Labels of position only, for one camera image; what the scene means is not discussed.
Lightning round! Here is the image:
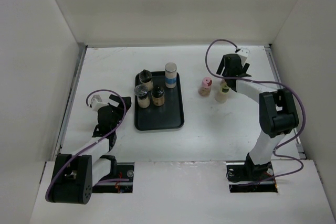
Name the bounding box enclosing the tall blue-band spice jar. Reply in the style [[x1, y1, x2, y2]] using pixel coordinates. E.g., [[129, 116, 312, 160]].
[[165, 62, 177, 89]]

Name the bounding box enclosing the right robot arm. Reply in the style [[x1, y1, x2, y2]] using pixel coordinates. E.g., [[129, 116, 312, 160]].
[[216, 54, 299, 183]]

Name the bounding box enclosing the black plastic tray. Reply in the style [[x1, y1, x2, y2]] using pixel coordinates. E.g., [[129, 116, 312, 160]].
[[134, 71, 184, 131]]

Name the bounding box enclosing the pink-cap spice bottle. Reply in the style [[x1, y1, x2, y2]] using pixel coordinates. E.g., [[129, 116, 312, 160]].
[[198, 77, 212, 97]]

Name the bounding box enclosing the black grinder-cap spice bottle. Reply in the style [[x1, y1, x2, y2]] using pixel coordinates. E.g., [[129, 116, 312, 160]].
[[139, 69, 153, 91]]

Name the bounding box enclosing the black knob-cap spice bottle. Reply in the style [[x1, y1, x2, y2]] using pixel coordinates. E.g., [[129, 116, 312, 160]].
[[151, 85, 165, 106]]

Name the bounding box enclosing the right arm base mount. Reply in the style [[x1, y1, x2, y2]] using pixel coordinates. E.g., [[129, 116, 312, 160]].
[[226, 162, 278, 193]]

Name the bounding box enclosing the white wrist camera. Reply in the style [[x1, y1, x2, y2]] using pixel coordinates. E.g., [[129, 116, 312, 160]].
[[235, 48, 250, 65], [89, 94, 104, 112]]

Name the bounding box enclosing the yellow-cap spice bottle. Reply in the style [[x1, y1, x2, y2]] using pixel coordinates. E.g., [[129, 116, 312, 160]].
[[215, 83, 229, 103]]

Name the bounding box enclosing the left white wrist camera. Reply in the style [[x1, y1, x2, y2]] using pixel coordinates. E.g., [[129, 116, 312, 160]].
[[89, 94, 104, 112]]

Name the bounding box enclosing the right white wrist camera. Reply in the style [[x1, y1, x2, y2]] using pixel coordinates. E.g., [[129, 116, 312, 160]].
[[235, 48, 250, 65]]

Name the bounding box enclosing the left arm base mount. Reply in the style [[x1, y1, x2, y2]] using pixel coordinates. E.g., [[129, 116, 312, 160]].
[[92, 155, 135, 194]]

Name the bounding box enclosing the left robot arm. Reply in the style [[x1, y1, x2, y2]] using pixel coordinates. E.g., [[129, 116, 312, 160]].
[[45, 91, 134, 205]]

